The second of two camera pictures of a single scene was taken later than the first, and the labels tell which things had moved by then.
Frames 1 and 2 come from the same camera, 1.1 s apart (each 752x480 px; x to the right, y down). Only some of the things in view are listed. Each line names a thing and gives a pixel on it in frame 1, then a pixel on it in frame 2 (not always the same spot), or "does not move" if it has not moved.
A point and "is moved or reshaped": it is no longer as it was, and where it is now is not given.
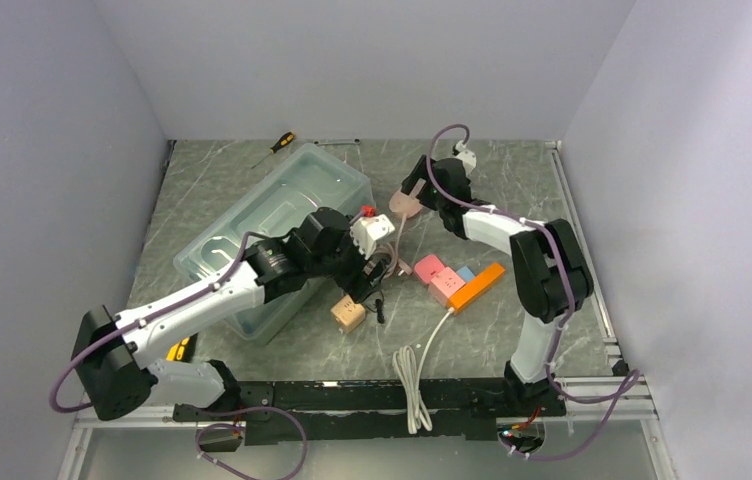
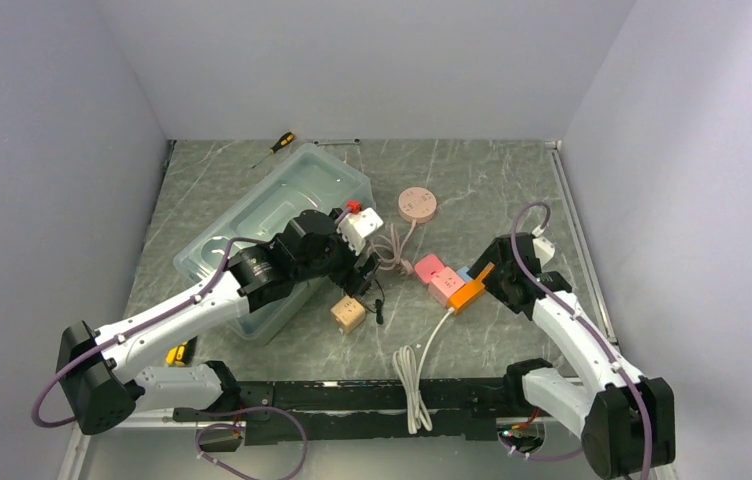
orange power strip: [476, 286] does not move
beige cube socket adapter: [347, 314] does not move
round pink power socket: [404, 204] is moved or reshaped
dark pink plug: [429, 267] does not move
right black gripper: [421, 170] → [492, 254]
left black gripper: [347, 281] does not move
